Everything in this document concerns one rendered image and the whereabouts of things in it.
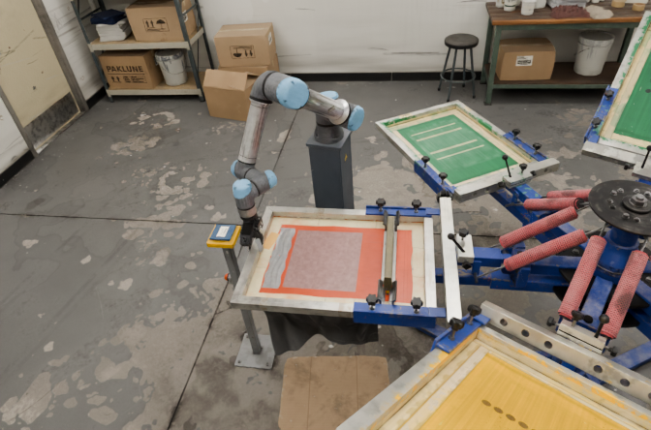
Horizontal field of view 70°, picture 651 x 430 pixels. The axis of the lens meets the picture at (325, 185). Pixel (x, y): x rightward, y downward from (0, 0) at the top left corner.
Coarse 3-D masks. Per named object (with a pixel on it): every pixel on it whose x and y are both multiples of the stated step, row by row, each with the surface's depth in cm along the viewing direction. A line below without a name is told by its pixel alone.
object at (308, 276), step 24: (288, 264) 199; (312, 264) 198; (336, 264) 197; (360, 264) 196; (408, 264) 194; (264, 288) 190; (288, 288) 189; (312, 288) 188; (336, 288) 187; (360, 288) 186; (408, 288) 184
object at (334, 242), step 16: (304, 240) 210; (320, 240) 209; (336, 240) 208; (352, 240) 208; (368, 240) 207; (400, 240) 205; (288, 256) 203; (304, 256) 202; (320, 256) 202; (336, 256) 201; (352, 256) 200; (368, 256) 200; (400, 256) 198
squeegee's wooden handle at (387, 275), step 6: (390, 216) 203; (390, 222) 200; (390, 228) 197; (390, 234) 194; (390, 240) 191; (390, 246) 188; (390, 252) 186; (390, 258) 183; (390, 264) 181; (390, 270) 178; (384, 276) 177; (390, 276) 176; (384, 282) 177; (390, 282) 177; (384, 288) 179; (390, 288) 179
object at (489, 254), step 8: (480, 248) 186; (488, 248) 186; (496, 248) 186; (456, 256) 184; (480, 256) 183; (488, 256) 183; (496, 256) 182; (472, 264) 185; (480, 264) 185; (488, 264) 184; (496, 264) 183
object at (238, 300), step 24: (264, 216) 220; (288, 216) 223; (312, 216) 221; (336, 216) 219; (360, 216) 216; (264, 240) 212; (432, 240) 199; (432, 264) 188; (240, 288) 186; (432, 288) 179; (288, 312) 179; (312, 312) 177; (336, 312) 175
